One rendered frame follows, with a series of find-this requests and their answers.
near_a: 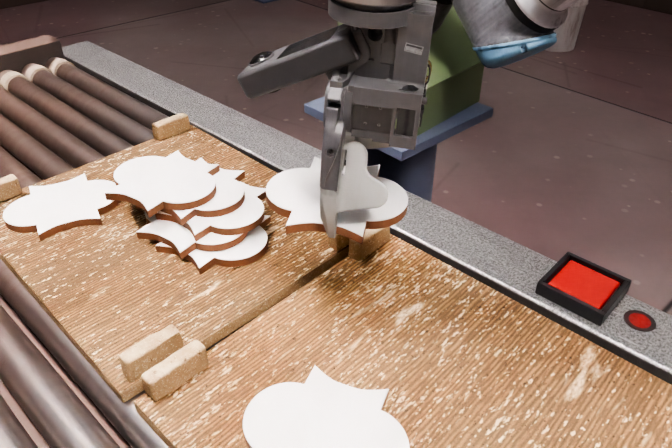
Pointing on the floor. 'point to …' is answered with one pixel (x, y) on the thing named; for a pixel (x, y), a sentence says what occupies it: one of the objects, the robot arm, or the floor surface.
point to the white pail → (566, 36)
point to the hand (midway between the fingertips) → (336, 196)
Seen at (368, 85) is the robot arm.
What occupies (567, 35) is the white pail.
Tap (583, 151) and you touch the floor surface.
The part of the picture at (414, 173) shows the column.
